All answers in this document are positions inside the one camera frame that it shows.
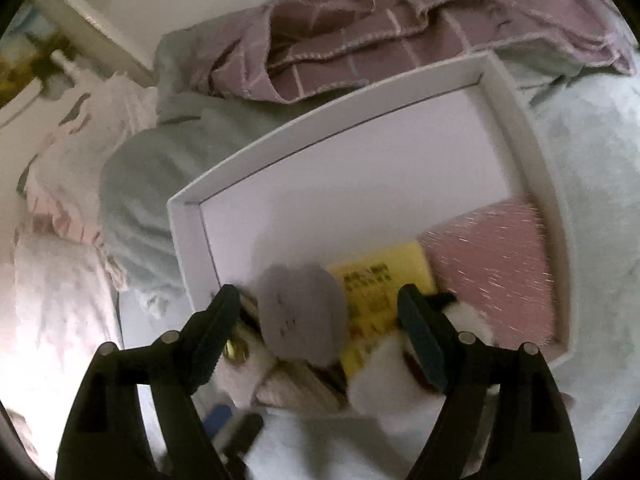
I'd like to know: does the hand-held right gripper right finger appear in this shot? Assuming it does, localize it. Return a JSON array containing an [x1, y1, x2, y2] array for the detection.
[[396, 283, 584, 480]]

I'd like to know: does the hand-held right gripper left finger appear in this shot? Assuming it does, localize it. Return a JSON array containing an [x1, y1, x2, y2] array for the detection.
[[54, 283, 252, 480]]

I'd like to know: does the white plush toy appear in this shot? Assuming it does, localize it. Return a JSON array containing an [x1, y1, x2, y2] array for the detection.
[[220, 302, 497, 417]]

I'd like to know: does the yellow packaged sponge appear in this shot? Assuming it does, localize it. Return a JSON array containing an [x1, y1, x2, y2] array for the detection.
[[327, 240, 439, 382]]

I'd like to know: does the lilac round plush pouch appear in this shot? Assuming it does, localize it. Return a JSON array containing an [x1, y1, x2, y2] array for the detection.
[[256, 262, 349, 367]]

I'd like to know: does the pink glitter scouring cloth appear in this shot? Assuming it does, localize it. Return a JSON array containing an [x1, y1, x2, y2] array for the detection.
[[417, 198, 557, 349]]

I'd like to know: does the white shallow box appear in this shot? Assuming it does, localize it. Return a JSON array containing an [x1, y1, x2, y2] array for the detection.
[[166, 51, 579, 367]]

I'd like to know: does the small gold bell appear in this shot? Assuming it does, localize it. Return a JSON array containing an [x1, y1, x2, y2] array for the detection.
[[224, 339, 249, 364]]

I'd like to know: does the black pen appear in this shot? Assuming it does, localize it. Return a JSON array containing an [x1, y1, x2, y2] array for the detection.
[[219, 412, 264, 462]]

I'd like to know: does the pale green quilt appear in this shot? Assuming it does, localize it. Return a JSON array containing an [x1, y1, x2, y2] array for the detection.
[[99, 29, 282, 312]]

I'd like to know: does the pink ruffled pillow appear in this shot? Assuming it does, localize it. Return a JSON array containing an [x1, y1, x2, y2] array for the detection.
[[14, 74, 162, 292]]

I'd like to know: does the white pump bottle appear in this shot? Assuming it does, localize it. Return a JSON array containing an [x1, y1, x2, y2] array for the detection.
[[52, 49, 89, 87]]

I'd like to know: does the purple plaid blanket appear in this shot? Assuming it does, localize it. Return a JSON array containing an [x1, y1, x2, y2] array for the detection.
[[209, 0, 640, 107]]

